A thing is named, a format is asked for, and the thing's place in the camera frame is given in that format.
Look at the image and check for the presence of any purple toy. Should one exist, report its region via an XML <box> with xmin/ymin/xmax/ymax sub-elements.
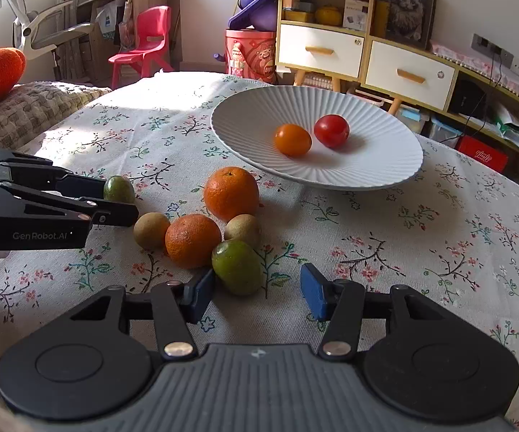
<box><xmin>228</xmin><ymin>0</ymin><xmax>280</xmax><ymax>32</ymax></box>

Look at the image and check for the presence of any brown longan fruit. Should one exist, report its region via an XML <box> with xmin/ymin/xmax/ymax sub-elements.
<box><xmin>224</xmin><ymin>213</ymin><xmax>262</xmax><ymax>249</ymax></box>

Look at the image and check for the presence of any floral tablecloth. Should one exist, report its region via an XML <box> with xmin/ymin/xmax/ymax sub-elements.
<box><xmin>0</xmin><ymin>72</ymin><xmax>519</xmax><ymax>432</ymax></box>

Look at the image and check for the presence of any grey wall socket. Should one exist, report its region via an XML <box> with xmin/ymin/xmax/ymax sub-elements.
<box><xmin>471</xmin><ymin>33</ymin><xmax>515</xmax><ymax>69</ymax></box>

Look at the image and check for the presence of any yellow pumpkin ornament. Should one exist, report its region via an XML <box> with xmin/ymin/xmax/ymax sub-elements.
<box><xmin>314</xmin><ymin>5</ymin><xmax>343</xmax><ymax>27</ymax></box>

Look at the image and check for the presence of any clear storage box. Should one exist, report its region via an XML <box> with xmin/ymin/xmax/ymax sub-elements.
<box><xmin>428</xmin><ymin>117</ymin><xmax>462</xmax><ymax>149</ymax></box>
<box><xmin>397</xmin><ymin>105</ymin><xmax>428</xmax><ymax>135</ymax></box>

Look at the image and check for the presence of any white carton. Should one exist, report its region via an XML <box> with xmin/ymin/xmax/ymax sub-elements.
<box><xmin>343</xmin><ymin>0</ymin><xmax>370</xmax><ymax>28</ymax></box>

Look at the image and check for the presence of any black speaker box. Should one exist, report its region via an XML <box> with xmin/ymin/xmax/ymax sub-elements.
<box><xmin>447</xmin><ymin>74</ymin><xmax>487</xmax><ymax>117</ymax></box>

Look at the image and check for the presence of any orange tomato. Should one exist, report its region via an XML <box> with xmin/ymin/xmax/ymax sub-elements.
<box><xmin>274</xmin><ymin>123</ymin><xmax>313</xmax><ymax>158</ymax></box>

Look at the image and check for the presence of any red printed drum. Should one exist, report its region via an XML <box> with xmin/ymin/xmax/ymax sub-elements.
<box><xmin>224</xmin><ymin>28</ymin><xmax>278</xmax><ymax>85</ymax></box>

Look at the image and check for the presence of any clear box with beads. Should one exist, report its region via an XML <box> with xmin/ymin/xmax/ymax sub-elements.
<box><xmin>304</xmin><ymin>74</ymin><xmax>333</xmax><ymax>91</ymax></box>

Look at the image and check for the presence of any tall wooden shelf cabinet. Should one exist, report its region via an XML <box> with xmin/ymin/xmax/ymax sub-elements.
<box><xmin>275</xmin><ymin>0</ymin><xmax>378</xmax><ymax>90</ymax></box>

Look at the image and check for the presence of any brown kiwi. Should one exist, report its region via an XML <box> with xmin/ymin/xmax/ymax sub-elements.
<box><xmin>133</xmin><ymin>212</ymin><xmax>171</xmax><ymax>250</ymax></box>

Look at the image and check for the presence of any grey knit blanket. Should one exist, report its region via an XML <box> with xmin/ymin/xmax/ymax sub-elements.
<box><xmin>0</xmin><ymin>81</ymin><xmax>113</xmax><ymax>154</ymax></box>

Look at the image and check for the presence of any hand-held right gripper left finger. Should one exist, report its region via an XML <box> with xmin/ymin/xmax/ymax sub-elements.
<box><xmin>68</xmin><ymin>269</ymin><xmax>217</xmax><ymax>361</ymax></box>

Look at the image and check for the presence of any pink plastic chair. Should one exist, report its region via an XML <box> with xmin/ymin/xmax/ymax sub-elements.
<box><xmin>107</xmin><ymin>5</ymin><xmax>175</xmax><ymax>90</ymax></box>

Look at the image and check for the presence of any framed cat picture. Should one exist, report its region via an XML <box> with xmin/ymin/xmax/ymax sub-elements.
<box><xmin>379</xmin><ymin>0</ymin><xmax>439</xmax><ymax>51</ymax></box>

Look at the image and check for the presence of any green jujube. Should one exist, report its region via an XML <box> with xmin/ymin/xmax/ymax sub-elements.
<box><xmin>211</xmin><ymin>239</ymin><xmax>264</xmax><ymax>297</ymax></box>
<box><xmin>103</xmin><ymin>175</ymin><xmax>136</xmax><ymax>204</ymax></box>

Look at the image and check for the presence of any red box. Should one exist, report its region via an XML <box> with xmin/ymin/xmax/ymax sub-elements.
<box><xmin>456</xmin><ymin>136</ymin><xmax>509</xmax><ymax>173</ymax></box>

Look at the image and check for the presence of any orange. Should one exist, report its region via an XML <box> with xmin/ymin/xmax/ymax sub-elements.
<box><xmin>165</xmin><ymin>214</ymin><xmax>222</xmax><ymax>269</ymax></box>
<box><xmin>203</xmin><ymin>166</ymin><xmax>260</xmax><ymax>221</ymax></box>

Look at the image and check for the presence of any pink lace cloth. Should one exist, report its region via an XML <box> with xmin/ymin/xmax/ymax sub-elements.
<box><xmin>430</xmin><ymin>40</ymin><xmax>519</xmax><ymax>114</ymax></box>

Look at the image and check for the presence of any red tomato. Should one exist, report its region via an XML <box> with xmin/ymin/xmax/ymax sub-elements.
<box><xmin>314</xmin><ymin>114</ymin><xmax>351</xmax><ymax>149</ymax></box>

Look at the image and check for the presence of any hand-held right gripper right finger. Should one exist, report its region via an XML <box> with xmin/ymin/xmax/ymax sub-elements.
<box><xmin>300</xmin><ymin>263</ymin><xmax>461</xmax><ymax>361</ymax></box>

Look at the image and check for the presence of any orange plush pillow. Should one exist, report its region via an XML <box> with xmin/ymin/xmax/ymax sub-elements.
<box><xmin>0</xmin><ymin>49</ymin><xmax>27</xmax><ymax>96</ymax></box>

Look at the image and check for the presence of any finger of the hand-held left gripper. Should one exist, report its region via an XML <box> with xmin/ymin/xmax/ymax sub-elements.
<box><xmin>3</xmin><ymin>184</ymin><xmax>140</xmax><ymax>229</ymax></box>
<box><xmin>0</xmin><ymin>150</ymin><xmax>107</xmax><ymax>199</ymax></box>

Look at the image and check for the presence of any white office chair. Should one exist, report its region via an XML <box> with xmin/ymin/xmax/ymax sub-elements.
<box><xmin>0</xmin><ymin>0</ymin><xmax>95</xmax><ymax>61</ymax></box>

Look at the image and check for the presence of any white ribbed plate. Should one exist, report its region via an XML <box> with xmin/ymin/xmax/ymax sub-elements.
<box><xmin>211</xmin><ymin>87</ymin><xmax>424</xmax><ymax>191</ymax></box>

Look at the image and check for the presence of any white and green bag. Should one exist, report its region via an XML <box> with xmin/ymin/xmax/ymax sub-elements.
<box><xmin>493</xmin><ymin>99</ymin><xmax>519</xmax><ymax>154</ymax></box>

